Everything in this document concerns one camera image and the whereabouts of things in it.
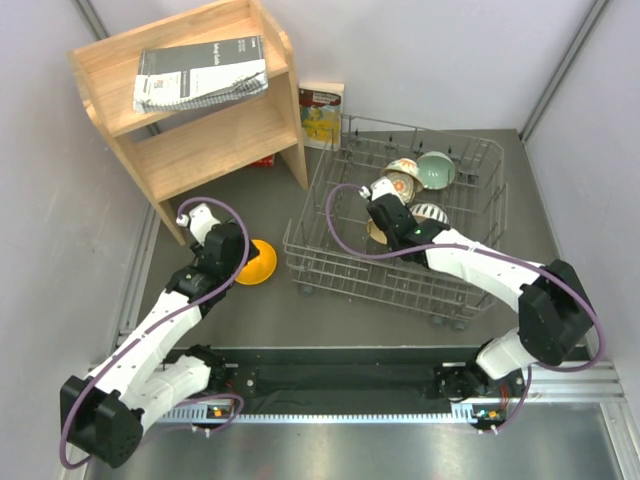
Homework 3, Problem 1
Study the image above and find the beige bird-pattern bowl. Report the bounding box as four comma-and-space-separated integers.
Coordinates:
365, 219, 388, 245

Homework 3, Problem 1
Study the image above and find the grey wire dish rack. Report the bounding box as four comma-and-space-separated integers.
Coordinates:
283, 115, 508, 330

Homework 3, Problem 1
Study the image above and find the small red object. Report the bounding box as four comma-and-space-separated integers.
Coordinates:
251, 154, 275, 168

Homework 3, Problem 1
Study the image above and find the wooden two-tier shelf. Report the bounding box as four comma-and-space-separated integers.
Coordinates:
68, 1, 309, 244

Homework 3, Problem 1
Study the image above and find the colourful paperback book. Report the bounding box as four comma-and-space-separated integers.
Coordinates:
298, 82, 345, 151

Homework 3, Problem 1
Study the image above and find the yellow plastic bowl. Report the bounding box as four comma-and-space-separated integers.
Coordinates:
236, 239, 278, 286

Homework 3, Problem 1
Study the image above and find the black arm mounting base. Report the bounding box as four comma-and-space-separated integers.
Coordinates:
164, 344, 531, 416

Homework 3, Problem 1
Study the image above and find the grey spiral-bound manual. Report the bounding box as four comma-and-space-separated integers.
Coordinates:
133, 35, 268, 114

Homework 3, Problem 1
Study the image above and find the black-white striped bowl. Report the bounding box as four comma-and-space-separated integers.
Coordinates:
410, 203, 450, 225

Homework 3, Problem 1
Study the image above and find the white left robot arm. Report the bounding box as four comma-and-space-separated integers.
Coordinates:
58, 218, 259, 470

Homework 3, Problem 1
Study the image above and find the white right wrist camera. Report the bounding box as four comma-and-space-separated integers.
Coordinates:
359, 176, 400, 201

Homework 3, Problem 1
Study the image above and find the floral patterned ceramic bowl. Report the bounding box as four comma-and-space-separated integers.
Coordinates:
382, 170, 424, 204

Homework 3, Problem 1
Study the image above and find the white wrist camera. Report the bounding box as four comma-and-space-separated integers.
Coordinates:
176, 203, 221, 245
359, 176, 400, 201

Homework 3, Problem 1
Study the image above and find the pale green ceramic bowl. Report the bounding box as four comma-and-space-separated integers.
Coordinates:
416, 151, 457, 190

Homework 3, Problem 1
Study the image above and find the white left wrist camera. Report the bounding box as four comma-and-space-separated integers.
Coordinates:
176, 203, 221, 245

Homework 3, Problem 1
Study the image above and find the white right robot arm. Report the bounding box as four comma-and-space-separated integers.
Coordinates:
366, 194, 595, 396

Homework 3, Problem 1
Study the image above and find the aluminium rail with cable duct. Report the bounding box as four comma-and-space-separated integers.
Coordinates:
87, 359, 627, 426

